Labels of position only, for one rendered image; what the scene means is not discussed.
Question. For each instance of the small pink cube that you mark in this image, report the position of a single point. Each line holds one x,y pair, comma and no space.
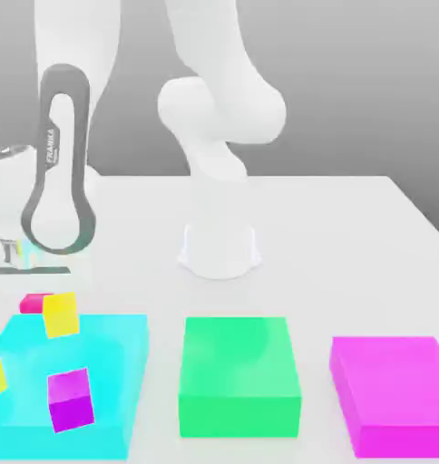
31,303

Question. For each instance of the large green box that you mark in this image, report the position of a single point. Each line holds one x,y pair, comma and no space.
237,373

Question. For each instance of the large cyan box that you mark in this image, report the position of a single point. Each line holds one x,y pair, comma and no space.
110,362

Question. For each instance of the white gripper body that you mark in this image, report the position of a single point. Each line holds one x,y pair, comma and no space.
31,270

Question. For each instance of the small purple cube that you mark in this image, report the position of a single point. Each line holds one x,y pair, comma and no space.
71,402

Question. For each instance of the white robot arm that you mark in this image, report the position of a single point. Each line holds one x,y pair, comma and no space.
223,108

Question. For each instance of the large magenta box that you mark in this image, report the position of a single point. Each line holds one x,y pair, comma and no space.
397,384

